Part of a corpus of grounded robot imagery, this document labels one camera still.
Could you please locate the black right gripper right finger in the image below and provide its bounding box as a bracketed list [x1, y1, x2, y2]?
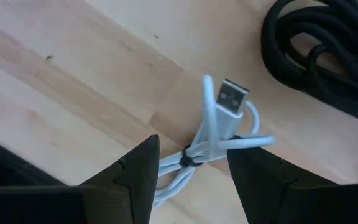
[227, 146, 358, 224]

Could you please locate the white smooth usb cable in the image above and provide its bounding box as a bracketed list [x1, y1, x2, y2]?
[152, 74, 276, 209]

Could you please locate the black cable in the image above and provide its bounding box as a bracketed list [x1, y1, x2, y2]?
[260, 0, 358, 130]

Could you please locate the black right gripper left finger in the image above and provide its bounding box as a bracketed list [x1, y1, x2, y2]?
[0, 134, 161, 224]

